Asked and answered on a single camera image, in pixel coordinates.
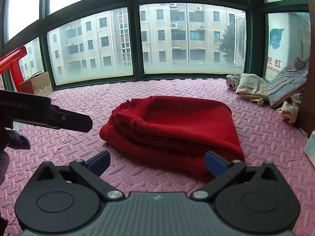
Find cream garment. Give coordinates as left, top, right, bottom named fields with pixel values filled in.
left=276, top=93, right=304, bottom=124

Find person's left hand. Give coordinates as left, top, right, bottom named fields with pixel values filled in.
left=0, top=127, right=31, bottom=178

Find grey patterned garment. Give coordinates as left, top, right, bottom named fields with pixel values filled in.
left=226, top=74, right=243, bottom=90

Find white louvred shutter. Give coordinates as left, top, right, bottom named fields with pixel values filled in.
left=233, top=15, right=246, bottom=67

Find pink foam floor mat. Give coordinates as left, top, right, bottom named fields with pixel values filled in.
left=0, top=75, right=315, bottom=236

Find green window frame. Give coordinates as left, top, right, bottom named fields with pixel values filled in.
left=0, top=0, right=311, bottom=91

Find white tissue pack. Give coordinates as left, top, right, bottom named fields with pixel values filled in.
left=304, top=130, right=315, bottom=166

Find red plastic stool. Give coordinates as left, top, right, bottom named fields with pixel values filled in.
left=0, top=45, right=27, bottom=91

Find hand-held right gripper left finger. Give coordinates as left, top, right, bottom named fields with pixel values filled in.
left=33, top=151, right=126, bottom=201

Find beige apartment building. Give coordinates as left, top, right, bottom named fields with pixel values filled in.
left=20, top=2, right=246, bottom=84

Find green tree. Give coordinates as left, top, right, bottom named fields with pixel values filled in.
left=218, top=22, right=237, bottom=66

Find brown cardboard box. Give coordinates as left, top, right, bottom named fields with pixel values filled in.
left=18, top=71, right=54, bottom=97

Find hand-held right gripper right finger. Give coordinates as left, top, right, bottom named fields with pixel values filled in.
left=190, top=150, right=281, bottom=201

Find blue striped shirt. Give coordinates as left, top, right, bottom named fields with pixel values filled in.
left=266, top=57, right=310, bottom=108

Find white printed appliance box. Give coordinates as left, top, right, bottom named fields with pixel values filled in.
left=265, top=12, right=310, bottom=81

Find yellow striped garment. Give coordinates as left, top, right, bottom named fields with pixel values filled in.
left=235, top=73, right=270, bottom=106

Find red sweater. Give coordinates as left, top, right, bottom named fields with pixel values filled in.
left=99, top=95, right=246, bottom=184

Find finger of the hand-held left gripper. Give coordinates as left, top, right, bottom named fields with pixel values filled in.
left=48, top=104, right=93, bottom=133

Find dark wooden cabinet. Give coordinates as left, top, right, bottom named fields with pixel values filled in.
left=294, top=0, right=315, bottom=138

